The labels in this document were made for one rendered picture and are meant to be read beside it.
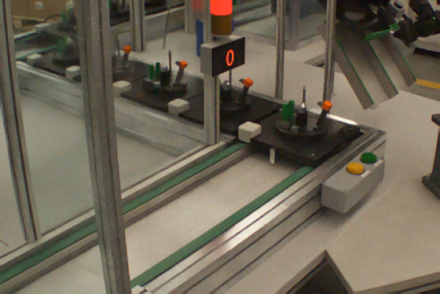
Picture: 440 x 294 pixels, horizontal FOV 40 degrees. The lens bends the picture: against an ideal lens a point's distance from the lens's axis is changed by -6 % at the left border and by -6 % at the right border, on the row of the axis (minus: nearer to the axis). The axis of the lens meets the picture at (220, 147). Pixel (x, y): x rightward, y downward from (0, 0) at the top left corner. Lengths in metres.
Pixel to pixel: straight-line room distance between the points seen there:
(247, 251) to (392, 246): 0.36
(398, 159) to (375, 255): 0.49
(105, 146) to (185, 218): 0.60
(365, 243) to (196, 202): 0.40
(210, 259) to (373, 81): 0.89
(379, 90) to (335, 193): 0.52
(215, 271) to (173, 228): 0.20
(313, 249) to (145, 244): 0.37
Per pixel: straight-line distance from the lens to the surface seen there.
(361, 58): 1.92
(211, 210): 1.44
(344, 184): 1.48
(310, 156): 1.57
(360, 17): 1.86
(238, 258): 1.28
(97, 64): 0.80
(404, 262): 1.42
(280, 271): 1.35
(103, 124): 0.83
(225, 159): 1.60
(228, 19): 1.48
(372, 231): 1.50
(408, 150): 1.91
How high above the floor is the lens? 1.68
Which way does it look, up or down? 27 degrees down
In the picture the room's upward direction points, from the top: straight up
